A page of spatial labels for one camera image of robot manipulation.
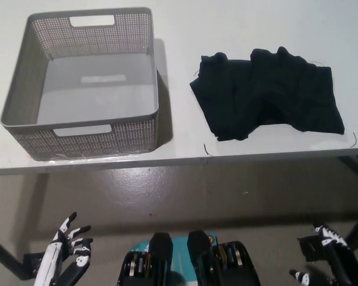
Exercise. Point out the clear tape strip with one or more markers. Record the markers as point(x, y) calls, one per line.
point(77, 161)

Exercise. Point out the grey perforated plastic basket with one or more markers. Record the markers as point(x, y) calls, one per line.
point(77, 147)

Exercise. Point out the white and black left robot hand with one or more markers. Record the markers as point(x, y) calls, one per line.
point(49, 262)

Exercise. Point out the black crinkled tape patch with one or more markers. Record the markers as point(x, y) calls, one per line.
point(32, 266)
point(308, 250)

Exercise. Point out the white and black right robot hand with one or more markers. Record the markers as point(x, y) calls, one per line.
point(344, 265)

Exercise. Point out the black t-shirt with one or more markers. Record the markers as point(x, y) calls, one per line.
point(265, 95)

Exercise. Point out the black right robot body block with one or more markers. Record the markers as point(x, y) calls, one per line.
point(203, 253)

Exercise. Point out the black left robot body block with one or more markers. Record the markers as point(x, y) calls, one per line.
point(161, 256)

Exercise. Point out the black robot body block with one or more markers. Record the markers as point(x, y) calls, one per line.
point(203, 253)
point(161, 256)

